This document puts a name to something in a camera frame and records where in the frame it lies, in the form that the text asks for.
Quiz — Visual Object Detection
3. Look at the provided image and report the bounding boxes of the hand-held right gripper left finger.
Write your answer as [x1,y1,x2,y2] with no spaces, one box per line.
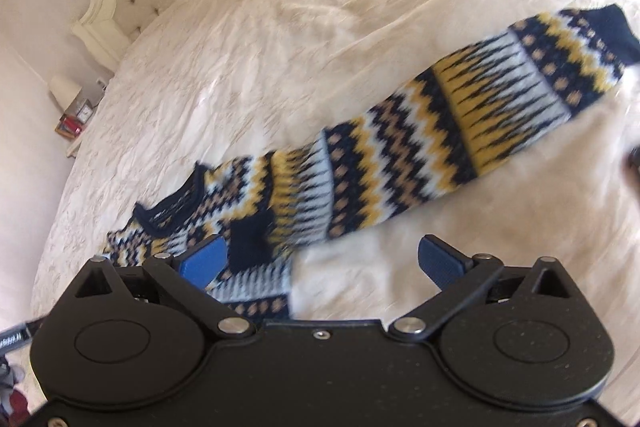
[74,234,253,341]

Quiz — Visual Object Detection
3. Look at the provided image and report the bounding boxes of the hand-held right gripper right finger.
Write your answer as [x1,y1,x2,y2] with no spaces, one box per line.
[389,234,577,341]

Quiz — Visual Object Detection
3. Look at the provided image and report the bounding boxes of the navy yellow patterned knit sweater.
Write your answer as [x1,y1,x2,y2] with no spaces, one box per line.
[100,4,640,321]

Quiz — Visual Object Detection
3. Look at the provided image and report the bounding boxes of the grey and red cloth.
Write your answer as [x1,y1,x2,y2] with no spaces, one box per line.
[0,355,29,416]

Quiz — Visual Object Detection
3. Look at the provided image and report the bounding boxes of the cream nightstand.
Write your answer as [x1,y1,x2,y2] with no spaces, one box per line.
[54,104,110,158]

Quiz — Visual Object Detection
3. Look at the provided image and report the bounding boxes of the red books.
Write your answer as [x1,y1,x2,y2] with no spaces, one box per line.
[55,114,82,138]

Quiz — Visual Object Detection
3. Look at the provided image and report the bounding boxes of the cream floral bedspread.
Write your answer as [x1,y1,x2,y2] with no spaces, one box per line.
[30,0,640,358]

